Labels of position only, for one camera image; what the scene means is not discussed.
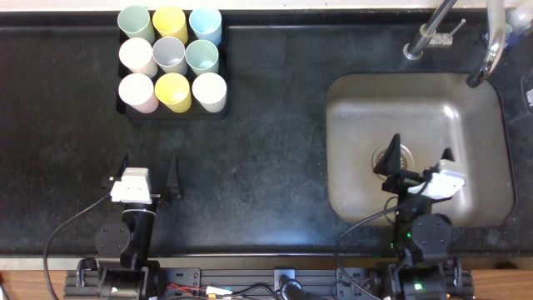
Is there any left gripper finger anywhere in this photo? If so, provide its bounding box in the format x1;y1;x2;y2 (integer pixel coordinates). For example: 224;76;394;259
165;156;184;202
117;152;131;178

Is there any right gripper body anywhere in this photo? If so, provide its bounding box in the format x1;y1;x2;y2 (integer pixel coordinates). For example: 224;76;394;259
381;168;430;195

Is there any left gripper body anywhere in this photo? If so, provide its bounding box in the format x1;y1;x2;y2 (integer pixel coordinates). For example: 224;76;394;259
149;191;170;208

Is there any steel sink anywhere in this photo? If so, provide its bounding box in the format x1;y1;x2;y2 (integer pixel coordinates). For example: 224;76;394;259
326;72;517;228

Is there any black tray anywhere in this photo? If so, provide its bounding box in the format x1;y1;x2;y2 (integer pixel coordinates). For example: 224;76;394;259
115;10;229;122

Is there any pink cup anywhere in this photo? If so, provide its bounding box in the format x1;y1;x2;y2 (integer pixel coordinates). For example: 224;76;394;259
117;72;160;115
118;37;159;79

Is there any yellow cup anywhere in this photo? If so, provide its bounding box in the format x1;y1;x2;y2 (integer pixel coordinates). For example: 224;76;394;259
154;72;193;114
152;5;189;46

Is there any white cup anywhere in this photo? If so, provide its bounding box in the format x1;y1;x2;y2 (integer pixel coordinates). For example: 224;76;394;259
191;72;228;114

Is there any grey cup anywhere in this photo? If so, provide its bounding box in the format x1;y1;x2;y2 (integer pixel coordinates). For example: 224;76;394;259
152;36;189;76

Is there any steel tap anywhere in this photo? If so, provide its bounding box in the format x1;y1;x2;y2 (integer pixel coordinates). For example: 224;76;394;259
402;0;510;88

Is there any green cup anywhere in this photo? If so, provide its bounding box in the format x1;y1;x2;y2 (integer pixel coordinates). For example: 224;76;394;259
117;4;156;45
184;39;221;77

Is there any blue soap bottle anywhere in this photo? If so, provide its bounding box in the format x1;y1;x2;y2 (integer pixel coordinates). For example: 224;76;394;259
501;4;533;49

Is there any blue cup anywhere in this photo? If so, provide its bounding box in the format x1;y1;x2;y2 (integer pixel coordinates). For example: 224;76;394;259
188;7;223;47

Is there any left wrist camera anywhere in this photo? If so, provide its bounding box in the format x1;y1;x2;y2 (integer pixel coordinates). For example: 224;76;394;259
110;167;153;205

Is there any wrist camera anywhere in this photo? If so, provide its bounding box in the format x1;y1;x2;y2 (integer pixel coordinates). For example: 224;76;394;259
110;167;153;205
407;159;466;200

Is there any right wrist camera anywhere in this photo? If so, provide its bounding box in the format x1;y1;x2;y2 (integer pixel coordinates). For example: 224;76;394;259
407;159;466;200

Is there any black cable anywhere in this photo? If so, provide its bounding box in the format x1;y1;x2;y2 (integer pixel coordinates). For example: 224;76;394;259
334;170;434;300
42;192;112;300

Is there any mounting rail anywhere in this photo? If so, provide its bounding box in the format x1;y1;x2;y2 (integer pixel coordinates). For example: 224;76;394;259
64;266;476;300

